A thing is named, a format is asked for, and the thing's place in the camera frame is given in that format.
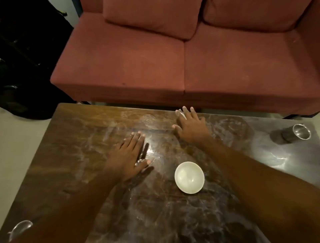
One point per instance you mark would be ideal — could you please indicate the person's right hand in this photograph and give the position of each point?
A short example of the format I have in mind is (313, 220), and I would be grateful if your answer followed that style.
(192, 127)

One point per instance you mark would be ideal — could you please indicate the person's left hand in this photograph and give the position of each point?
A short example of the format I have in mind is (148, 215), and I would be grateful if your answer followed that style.
(125, 160)

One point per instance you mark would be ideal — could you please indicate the white ceramic bowl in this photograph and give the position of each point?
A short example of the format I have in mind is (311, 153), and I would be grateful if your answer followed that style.
(189, 178)

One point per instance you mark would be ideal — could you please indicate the steel cup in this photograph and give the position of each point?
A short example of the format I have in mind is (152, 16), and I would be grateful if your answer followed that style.
(293, 134)
(18, 229)

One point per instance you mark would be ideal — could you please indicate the person's left forearm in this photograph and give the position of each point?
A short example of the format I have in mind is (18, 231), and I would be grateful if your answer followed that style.
(75, 212)

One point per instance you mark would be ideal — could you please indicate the brown marbled wooden table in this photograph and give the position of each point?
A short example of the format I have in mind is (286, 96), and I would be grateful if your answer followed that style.
(75, 150)

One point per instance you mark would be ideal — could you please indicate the red fabric sofa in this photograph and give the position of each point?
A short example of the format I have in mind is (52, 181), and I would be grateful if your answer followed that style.
(125, 65)

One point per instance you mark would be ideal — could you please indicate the red sofa back cushion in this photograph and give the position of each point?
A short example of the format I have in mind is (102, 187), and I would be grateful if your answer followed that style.
(255, 12)
(155, 15)

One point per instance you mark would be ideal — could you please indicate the black bag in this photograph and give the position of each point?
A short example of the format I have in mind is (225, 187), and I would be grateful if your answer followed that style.
(27, 62)

